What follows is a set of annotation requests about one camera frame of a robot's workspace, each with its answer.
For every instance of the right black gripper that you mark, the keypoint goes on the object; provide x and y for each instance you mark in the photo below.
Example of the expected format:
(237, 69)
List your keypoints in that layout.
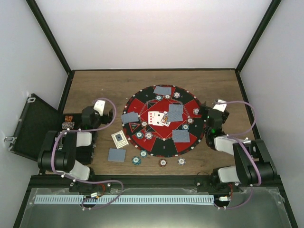
(206, 109)

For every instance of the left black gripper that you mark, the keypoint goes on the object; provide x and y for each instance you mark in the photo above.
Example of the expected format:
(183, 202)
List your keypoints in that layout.
(106, 120)

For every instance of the blue white chips seat eight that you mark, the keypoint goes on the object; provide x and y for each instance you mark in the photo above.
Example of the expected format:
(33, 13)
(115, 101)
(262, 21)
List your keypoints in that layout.
(196, 111)

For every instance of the orange chips seat nine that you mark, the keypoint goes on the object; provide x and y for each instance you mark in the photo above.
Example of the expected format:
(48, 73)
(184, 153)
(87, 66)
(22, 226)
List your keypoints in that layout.
(190, 121)

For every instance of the dealt card seat four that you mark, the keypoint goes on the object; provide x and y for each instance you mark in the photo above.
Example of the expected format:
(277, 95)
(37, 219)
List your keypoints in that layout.
(129, 117)

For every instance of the green chips seat nine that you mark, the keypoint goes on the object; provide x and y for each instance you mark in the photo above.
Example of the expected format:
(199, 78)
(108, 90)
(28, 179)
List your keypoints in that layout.
(185, 126)

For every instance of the blue white chips seat six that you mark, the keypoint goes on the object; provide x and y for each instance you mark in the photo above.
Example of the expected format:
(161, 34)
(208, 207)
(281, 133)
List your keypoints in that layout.
(176, 95)

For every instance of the face down burn card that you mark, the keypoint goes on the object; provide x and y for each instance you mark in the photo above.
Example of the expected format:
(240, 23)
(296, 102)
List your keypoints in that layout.
(178, 108)
(175, 116)

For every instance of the green chips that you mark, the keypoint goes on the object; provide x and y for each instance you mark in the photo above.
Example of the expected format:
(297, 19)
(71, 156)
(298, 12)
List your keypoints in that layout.
(139, 135)

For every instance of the dealt card seat ten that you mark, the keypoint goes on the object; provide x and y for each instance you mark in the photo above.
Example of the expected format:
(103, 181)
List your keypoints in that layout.
(179, 136)

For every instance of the dealt card seat five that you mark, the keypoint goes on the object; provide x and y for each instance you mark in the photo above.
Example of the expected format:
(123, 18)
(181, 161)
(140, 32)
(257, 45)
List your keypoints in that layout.
(160, 90)

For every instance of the green chips seat five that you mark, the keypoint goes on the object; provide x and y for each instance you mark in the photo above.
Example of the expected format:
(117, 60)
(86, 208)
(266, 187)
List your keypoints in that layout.
(158, 98)

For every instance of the face up community card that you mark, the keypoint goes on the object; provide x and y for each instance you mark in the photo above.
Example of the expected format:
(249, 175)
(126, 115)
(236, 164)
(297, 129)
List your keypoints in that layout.
(152, 117)

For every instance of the green chip mat edge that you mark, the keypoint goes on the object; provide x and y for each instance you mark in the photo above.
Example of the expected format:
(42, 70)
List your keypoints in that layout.
(143, 153)

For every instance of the green poker chip stack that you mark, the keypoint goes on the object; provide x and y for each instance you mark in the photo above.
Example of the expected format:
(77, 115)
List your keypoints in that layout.
(136, 160)

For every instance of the blue white poker chip stack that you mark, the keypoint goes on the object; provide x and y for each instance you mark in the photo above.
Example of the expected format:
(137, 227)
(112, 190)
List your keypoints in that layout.
(181, 161)

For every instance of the orange brown poker chip stack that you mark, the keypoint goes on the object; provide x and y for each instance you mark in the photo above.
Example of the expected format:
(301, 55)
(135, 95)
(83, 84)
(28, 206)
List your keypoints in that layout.
(162, 163)

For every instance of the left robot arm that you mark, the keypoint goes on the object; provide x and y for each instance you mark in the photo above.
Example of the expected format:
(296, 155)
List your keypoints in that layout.
(77, 135)

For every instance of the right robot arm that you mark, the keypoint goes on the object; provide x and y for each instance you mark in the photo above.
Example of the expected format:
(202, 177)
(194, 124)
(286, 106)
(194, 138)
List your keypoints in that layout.
(253, 163)

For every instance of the white card box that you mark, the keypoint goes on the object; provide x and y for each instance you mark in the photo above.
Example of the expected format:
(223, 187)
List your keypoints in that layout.
(119, 139)

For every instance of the triangular all in marker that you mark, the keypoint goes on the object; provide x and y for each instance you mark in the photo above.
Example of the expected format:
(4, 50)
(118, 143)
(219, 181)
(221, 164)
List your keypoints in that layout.
(134, 126)

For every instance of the round red black poker mat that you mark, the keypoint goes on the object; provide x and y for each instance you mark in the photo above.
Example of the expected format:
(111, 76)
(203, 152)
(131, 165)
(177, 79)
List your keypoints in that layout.
(162, 144)

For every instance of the blue cream chip row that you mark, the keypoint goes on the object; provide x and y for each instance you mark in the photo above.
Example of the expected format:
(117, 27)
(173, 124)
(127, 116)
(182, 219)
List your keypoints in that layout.
(68, 125)

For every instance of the black poker set case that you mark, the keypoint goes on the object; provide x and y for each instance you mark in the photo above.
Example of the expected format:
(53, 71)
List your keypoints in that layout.
(37, 118)

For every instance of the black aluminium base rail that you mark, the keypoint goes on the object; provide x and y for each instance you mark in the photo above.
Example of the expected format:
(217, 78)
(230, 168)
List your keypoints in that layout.
(200, 182)

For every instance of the light blue slotted cable duct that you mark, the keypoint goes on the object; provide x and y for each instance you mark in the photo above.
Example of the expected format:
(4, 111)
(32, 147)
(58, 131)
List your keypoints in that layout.
(127, 199)

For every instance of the black frame post right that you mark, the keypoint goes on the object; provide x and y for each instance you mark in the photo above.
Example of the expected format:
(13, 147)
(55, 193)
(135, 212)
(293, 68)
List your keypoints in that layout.
(274, 4)

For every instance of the black frame post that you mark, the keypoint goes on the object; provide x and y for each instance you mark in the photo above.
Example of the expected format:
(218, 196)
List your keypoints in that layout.
(274, 4)
(48, 33)

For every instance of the black frame post left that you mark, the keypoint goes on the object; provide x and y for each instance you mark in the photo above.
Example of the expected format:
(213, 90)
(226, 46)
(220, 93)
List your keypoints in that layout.
(48, 33)

